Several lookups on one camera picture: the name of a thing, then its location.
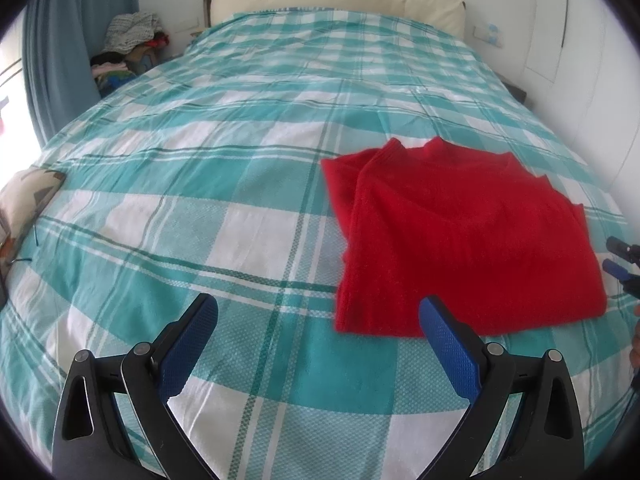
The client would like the wall switch panel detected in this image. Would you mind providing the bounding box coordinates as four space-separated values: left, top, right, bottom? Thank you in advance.
473 24 502 48

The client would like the white wardrobe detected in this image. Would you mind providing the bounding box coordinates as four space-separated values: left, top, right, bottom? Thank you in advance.
519 0 640 201

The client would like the red rabbit sweater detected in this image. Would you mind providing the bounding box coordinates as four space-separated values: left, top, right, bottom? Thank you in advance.
321 138 606 337

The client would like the pile of clothes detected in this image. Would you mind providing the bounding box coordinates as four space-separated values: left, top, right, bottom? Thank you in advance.
90 11 170 98

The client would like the patterned cushion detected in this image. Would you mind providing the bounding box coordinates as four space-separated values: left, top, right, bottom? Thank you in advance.
1 167 66 264

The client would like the person's right hand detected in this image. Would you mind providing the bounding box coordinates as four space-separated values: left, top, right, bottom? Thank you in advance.
629 304 640 370

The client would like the dark wooden nightstand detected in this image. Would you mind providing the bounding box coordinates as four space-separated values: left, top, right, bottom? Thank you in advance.
500 78 527 104

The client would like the blue curtain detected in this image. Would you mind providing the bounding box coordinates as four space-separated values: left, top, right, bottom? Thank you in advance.
23 0 139 145

